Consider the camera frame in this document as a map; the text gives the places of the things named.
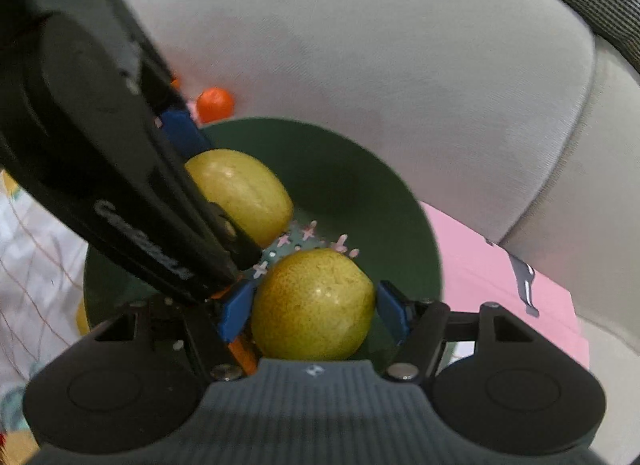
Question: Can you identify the green perforated colander bowl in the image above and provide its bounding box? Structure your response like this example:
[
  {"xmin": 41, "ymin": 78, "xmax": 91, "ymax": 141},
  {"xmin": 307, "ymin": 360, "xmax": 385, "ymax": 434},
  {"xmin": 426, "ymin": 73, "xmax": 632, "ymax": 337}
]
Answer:
[{"xmin": 82, "ymin": 116, "xmax": 445, "ymax": 376}]

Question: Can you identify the yellow-green pear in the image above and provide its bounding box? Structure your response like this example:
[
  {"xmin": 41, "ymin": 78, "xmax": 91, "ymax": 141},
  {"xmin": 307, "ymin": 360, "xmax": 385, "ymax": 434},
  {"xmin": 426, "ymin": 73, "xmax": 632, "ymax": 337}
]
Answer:
[
  {"xmin": 250, "ymin": 248, "xmax": 375, "ymax": 361},
  {"xmin": 184, "ymin": 149, "xmax": 294, "ymax": 249}
]

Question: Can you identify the beige fabric sofa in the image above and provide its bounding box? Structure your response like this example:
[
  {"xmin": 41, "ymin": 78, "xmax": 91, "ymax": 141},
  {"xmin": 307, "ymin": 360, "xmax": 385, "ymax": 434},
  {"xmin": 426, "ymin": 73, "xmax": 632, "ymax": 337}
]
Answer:
[{"xmin": 126, "ymin": 0, "xmax": 639, "ymax": 464}]

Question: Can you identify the pink checked lemon cloth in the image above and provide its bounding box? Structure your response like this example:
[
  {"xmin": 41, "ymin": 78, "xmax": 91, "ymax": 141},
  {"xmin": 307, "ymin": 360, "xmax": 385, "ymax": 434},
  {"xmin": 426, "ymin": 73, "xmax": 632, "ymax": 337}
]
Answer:
[{"xmin": 1, "ymin": 174, "xmax": 589, "ymax": 433}]

